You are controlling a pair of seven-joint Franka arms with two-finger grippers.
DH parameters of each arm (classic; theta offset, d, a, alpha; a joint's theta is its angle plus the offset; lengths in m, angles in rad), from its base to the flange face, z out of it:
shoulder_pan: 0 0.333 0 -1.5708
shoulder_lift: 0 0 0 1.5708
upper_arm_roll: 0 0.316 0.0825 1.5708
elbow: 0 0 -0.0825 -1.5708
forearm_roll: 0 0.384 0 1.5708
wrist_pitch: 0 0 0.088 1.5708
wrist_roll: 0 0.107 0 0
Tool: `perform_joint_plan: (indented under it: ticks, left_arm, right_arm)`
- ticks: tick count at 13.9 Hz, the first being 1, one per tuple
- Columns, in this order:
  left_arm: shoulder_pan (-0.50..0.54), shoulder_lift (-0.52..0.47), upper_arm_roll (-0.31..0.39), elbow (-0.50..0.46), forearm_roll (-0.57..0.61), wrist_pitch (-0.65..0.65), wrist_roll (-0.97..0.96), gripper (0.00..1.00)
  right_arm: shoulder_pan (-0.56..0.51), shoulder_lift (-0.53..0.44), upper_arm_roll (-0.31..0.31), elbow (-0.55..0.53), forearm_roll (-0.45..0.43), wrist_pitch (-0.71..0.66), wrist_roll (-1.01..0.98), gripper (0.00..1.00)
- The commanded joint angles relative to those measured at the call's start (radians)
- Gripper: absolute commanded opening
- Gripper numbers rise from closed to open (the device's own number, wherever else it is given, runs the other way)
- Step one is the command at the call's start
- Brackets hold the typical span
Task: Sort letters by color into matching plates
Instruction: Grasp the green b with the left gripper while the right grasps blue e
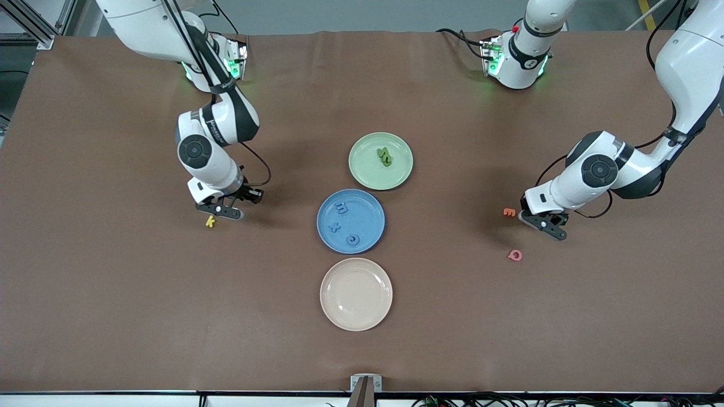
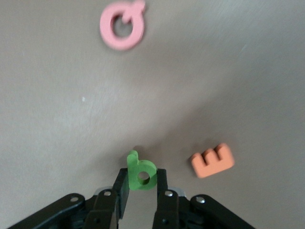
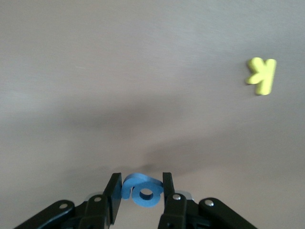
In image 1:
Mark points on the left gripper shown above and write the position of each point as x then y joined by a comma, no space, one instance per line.
523,203

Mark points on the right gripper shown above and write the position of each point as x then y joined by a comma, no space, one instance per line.
247,194

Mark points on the blue foam letter m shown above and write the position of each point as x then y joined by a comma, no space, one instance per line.
340,207

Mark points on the blue foam letter c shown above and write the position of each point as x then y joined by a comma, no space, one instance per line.
349,242

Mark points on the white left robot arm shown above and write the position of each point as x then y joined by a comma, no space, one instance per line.
690,62

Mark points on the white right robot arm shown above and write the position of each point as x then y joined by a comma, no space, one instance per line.
141,28

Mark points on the yellow foam letter k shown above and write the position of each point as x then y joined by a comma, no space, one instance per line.
210,221

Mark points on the pink foam letter Q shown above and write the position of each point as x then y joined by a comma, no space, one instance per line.
509,256

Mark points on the green round plate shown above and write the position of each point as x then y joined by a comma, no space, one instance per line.
367,175

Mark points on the blue round plate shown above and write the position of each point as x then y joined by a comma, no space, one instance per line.
370,206

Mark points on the silver connector box green light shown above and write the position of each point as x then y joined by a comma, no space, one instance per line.
238,59
490,56

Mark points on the beige round plate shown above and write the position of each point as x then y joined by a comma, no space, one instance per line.
356,294

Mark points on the brown table cover sheet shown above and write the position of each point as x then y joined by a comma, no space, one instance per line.
113,316

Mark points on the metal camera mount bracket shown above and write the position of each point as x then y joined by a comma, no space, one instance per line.
366,395

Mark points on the aluminium frame profile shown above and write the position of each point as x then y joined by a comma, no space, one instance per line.
44,40

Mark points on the white table edge rail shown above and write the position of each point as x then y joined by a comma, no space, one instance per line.
85,400

